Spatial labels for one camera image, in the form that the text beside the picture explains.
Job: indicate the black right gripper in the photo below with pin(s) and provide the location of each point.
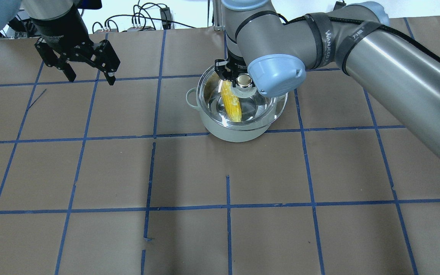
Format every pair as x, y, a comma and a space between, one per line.
236, 64

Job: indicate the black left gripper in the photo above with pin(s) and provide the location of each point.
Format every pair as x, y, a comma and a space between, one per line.
58, 33

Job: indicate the yellow corn cob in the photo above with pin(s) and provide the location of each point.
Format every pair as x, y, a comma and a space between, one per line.
231, 102

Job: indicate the glass pot lid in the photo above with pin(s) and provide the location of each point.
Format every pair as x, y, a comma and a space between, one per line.
257, 110

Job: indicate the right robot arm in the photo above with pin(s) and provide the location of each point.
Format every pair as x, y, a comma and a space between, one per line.
402, 74

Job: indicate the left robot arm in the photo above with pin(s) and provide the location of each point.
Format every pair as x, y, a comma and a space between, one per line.
59, 15

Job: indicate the pale green cooking pot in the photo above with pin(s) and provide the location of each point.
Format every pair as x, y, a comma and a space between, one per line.
225, 133

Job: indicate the aluminium frame post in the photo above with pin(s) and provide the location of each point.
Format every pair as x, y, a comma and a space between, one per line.
218, 21

